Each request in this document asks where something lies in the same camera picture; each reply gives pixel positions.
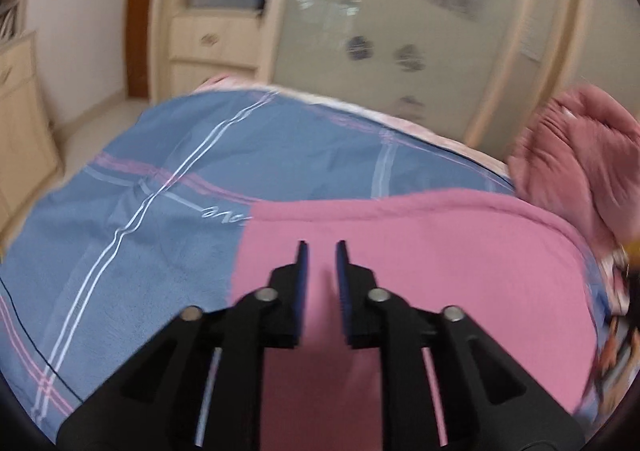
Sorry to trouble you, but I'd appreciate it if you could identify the wardrobe with frosted doors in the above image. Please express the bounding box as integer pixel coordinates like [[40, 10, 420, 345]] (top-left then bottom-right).
[[150, 0, 640, 166]]

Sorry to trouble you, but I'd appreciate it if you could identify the beige wooden cabinet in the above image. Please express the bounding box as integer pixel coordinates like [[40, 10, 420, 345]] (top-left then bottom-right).
[[0, 28, 64, 232]]

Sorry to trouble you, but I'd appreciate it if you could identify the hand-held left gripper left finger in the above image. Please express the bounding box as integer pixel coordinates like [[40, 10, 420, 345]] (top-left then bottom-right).
[[55, 240, 310, 451]]

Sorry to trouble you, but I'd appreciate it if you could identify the beige wooden drawer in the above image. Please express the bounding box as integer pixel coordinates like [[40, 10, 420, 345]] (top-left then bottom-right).
[[169, 61, 262, 98], [170, 16, 264, 64]]

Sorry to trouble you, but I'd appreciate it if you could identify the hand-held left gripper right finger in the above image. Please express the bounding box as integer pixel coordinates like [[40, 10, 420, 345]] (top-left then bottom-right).
[[335, 240, 586, 451]]

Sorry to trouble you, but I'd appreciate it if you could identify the blue plaid bed sheet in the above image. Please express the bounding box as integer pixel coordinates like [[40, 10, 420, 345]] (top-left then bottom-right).
[[0, 86, 616, 437]]

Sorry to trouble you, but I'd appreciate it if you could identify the crumpled pink cloth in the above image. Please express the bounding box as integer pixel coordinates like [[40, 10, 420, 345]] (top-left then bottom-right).
[[507, 83, 640, 257]]

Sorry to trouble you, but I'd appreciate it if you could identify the pink towel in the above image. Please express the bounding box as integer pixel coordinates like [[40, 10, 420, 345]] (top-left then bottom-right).
[[195, 188, 601, 451]]

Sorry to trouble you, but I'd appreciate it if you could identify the thin black cable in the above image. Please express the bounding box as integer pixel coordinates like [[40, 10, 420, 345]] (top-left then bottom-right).
[[0, 278, 84, 405]]

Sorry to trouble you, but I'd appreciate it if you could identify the dark patterned cloth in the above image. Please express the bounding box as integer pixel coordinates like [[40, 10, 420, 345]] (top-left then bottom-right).
[[595, 241, 637, 407]]

